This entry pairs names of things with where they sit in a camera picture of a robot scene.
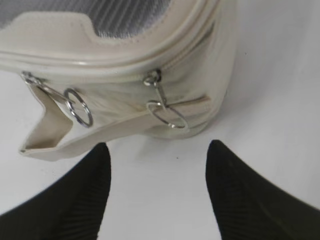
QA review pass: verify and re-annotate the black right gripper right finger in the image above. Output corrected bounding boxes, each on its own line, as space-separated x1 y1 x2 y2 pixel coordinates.
205 139 320 240

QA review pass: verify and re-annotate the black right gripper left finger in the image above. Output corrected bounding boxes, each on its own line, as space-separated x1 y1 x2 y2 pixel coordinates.
0 143 112 240

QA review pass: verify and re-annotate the silver zipper pull ring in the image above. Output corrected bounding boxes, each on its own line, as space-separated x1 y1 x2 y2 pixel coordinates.
142 68 190 130

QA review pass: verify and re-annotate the cream zippered bag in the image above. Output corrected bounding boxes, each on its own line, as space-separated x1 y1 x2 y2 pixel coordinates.
0 0 238 161

